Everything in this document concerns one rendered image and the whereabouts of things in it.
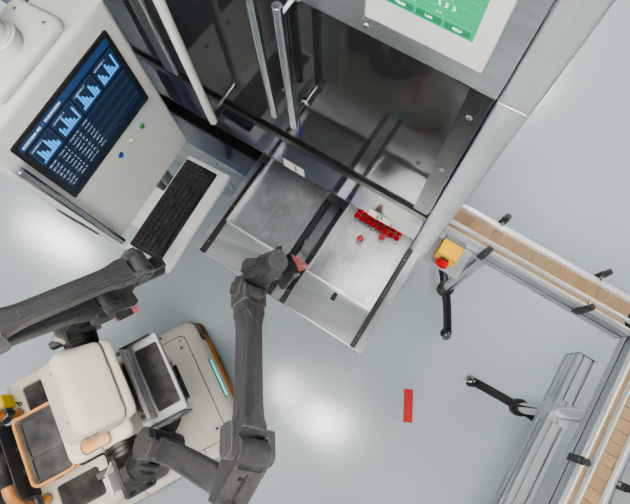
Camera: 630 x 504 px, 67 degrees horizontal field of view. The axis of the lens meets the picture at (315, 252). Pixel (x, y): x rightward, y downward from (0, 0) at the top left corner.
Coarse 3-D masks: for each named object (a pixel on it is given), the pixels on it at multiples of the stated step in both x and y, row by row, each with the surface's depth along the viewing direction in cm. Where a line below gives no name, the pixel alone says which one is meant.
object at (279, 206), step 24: (264, 168) 174; (288, 168) 177; (264, 192) 175; (288, 192) 175; (312, 192) 174; (240, 216) 173; (264, 216) 172; (288, 216) 172; (312, 216) 168; (264, 240) 170; (288, 240) 170
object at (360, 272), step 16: (352, 208) 172; (336, 224) 168; (352, 224) 171; (336, 240) 169; (352, 240) 169; (368, 240) 169; (384, 240) 169; (400, 240) 168; (320, 256) 168; (336, 256) 168; (352, 256) 167; (368, 256) 167; (384, 256) 167; (400, 256) 167; (320, 272) 166; (336, 272) 166; (352, 272) 166; (368, 272) 166; (384, 272) 166; (336, 288) 162; (352, 288) 164; (368, 288) 164; (368, 304) 163
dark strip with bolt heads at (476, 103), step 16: (480, 96) 81; (464, 112) 87; (480, 112) 84; (464, 128) 91; (448, 144) 99; (464, 144) 95; (448, 160) 104; (432, 176) 114; (448, 176) 110; (432, 192) 121; (416, 208) 135
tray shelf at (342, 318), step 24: (240, 192) 176; (216, 240) 171; (240, 240) 171; (312, 240) 170; (240, 264) 168; (408, 264) 166; (312, 288) 165; (312, 312) 163; (336, 312) 163; (360, 312) 162; (384, 312) 162; (336, 336) 160
